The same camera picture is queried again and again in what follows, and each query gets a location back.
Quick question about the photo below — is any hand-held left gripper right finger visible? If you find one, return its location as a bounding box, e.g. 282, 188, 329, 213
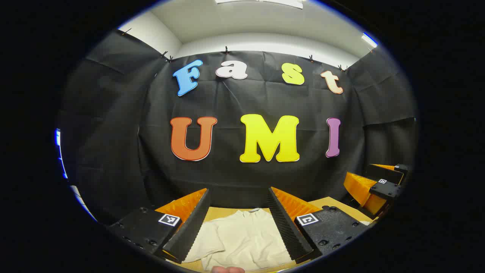
268, 187, 370, 264

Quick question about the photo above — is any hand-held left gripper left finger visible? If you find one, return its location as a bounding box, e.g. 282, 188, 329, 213
108, 188, 211, 264

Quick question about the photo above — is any cream white sweatshirt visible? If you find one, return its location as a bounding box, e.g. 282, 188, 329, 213
184, 208, 294, 271

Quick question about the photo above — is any black backdrop cloth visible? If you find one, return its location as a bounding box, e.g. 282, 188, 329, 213
59, 30, 417, 228

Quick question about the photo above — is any small ceiling light panel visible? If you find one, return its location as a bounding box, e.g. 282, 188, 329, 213
361, 33, 379, 48

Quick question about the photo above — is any long ceiling light panel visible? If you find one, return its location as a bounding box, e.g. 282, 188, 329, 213
215, 0, 304, 9

